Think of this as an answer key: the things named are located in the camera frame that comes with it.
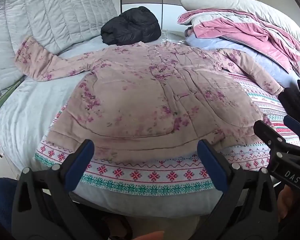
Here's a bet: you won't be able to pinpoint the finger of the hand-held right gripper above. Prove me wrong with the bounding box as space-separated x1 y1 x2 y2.
277 79 300 143
253 119 292 157

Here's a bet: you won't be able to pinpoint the pink floral padded coat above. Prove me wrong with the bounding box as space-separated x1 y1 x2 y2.
14 36 285 163

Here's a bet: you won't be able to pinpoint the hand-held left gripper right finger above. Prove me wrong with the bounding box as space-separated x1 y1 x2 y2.
197 139 280 240

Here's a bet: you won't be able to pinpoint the grey pillow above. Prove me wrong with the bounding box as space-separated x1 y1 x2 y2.
179 0 300 52

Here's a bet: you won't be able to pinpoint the patterned white knit blanket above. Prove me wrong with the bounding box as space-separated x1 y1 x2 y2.
34 72 300 197

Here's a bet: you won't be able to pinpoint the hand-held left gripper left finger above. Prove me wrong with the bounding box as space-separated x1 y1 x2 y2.
11 139 103 240

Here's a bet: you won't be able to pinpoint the black puffer jacket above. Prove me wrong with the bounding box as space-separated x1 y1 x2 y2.
100 6 162 46

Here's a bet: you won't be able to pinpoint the person's right hand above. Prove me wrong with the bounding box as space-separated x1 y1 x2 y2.
276 187 295 224

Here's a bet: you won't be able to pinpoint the fringed striped towel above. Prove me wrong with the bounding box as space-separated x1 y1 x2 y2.
161 29 189 43

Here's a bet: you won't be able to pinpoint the grey quilted headboard cushion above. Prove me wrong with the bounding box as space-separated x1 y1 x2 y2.
0 0 118 119

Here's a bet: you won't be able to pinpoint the person's blue trousers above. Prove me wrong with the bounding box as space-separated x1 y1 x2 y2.
0 177 22 232

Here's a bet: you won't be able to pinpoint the pink and grey quilt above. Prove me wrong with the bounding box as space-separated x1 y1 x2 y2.
177 9 300 72

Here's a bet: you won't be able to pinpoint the light blue blanket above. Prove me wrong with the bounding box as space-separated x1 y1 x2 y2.
184 34 300 81

